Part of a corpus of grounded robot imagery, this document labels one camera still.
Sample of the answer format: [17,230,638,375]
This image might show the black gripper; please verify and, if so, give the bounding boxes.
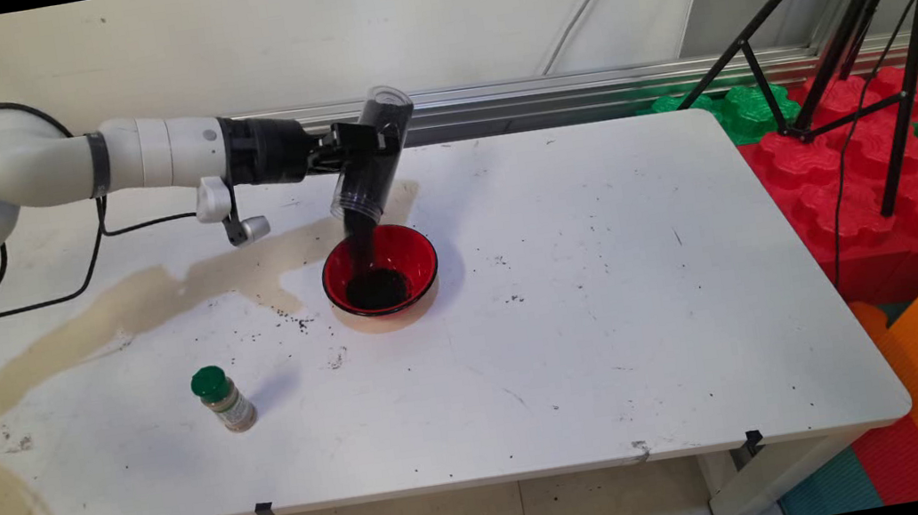
[217,93,406,193]

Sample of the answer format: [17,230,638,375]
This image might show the clear plastic jar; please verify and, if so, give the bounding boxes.
[313,80,431,232]

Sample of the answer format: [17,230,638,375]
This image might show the black seeds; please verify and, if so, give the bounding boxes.
[317,94,436,316]

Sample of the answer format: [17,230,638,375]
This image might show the red bowl with black rim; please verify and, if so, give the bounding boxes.
[316,217,446,326]

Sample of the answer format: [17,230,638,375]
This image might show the spice bottle with green cap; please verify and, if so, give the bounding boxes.
[188,359,261,439]

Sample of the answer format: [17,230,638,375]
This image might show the white table leg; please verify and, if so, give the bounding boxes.
[697,429,874,515]

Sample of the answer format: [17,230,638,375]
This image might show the black tripod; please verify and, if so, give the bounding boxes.
[661,0,918,245]

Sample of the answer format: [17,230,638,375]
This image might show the teal floor mat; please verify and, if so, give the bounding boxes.
[770,441,887,515]

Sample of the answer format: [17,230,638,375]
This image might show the red floor mat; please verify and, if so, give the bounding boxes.
[846,413,918,512]

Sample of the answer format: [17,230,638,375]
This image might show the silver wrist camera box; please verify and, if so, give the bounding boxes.
[191,168,274,252]

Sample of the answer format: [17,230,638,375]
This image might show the aluminium wall rail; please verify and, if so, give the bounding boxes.
[0,13,918,199]

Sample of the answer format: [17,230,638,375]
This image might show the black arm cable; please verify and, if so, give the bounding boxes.
[0,71,253,339]

